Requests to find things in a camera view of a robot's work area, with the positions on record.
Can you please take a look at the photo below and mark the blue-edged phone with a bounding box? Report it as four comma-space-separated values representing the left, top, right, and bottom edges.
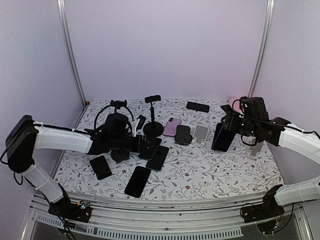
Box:
211, 122, 236, 152

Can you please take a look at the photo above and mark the black phone under plate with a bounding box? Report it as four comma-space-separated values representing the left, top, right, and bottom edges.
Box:
221, 104, 234, 114

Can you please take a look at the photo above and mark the black phone lower stacked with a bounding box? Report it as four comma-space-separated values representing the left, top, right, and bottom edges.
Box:
145, 146, 169, 172

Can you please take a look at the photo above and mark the black phone stacked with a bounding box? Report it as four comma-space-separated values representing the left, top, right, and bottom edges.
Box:
138, 137, 162, 161
145, 146, 169, 172

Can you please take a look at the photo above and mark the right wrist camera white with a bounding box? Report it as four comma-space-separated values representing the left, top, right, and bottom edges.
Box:
240, 96, 269, 122

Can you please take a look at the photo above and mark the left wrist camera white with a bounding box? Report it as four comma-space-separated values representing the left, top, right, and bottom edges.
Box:
131, 115, 146, 137

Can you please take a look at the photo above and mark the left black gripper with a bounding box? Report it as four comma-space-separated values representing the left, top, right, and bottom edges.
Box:
110, 134, 158, 153

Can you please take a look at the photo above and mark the aluminium front rail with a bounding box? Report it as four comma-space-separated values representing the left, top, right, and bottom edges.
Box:
23, 192, 312, 240

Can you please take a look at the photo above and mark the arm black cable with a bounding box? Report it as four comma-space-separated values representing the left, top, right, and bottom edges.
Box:
93, 103, 135, 132
239, 96, 320, 148

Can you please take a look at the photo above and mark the pink plate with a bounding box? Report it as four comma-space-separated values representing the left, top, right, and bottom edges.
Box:
227, 96, 241, 112

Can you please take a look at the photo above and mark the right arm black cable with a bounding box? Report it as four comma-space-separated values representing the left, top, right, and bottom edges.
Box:
239, 96, 320, 148

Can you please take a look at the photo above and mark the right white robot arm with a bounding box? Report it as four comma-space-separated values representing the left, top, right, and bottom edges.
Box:
221, 110, 320, 218

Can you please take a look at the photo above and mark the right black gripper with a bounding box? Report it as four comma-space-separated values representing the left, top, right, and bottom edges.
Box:
222, 111, 259, 138

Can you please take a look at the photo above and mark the left aluminium frame post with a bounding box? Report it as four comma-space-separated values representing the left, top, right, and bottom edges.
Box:
56, 0, 87, 107

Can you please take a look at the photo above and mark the black phone small left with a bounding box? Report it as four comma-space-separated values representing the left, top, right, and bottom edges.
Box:
89, 155, 112, 181

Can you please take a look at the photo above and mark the tall black phone stand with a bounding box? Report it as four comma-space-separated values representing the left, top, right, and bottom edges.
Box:
143, 94, 164, 137
110, 100, 129, 113

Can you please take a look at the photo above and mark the silver folding phone stand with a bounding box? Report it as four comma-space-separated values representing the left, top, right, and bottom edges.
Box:
193, 125, 209, 145

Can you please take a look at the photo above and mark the right aluminium frame post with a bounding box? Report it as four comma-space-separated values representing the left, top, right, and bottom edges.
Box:
247, 0, 275, 98

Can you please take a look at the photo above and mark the black phone front left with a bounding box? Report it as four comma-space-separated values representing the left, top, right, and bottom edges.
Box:
124, 166, 151, 199

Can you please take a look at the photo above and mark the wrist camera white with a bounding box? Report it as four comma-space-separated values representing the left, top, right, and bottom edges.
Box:
131, 115, 146, 137
240, 96, 269, 122

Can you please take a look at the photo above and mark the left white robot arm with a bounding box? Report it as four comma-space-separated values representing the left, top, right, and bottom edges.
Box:
1, 113, 157, 217

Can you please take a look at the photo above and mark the pink smartphone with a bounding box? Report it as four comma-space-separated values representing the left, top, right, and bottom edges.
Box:
162, 117, 182, 137

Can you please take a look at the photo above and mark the white folding stand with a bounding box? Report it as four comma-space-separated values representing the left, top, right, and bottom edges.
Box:
248, 142, 263, 157

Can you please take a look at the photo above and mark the left tall black phone stand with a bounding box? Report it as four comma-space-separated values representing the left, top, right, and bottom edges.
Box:
110, 100, 129, 113

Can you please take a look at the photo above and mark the right tall black phone stand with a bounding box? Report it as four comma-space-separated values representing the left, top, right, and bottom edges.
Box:
143, 94, 164, 137

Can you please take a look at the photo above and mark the black phone upper stacked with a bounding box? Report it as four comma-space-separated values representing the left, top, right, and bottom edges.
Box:
138, 137, 162, 161

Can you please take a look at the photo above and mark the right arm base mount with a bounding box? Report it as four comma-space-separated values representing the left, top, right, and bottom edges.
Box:
239, 184, 285, 235

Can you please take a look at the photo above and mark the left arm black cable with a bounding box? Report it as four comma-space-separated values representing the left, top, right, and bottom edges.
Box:
93, 103, 135, 132

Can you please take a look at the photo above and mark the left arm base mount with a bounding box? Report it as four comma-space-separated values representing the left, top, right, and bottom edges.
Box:
48, 197, 93, 223

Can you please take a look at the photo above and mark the black phone at back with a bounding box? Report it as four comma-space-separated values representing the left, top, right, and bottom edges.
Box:
186, 101, 210, 113

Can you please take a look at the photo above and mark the aluminium frame post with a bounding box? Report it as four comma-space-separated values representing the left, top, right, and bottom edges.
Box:
56, 0, 87, 107
247, 0, 275, 98

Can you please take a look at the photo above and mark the floral patterned table mat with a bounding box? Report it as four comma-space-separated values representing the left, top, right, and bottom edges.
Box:
54, 99, 283, 201

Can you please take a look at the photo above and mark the black folding stand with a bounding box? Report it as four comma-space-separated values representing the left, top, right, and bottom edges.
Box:
110, 150, 130, 164
174, 124, 193, 146

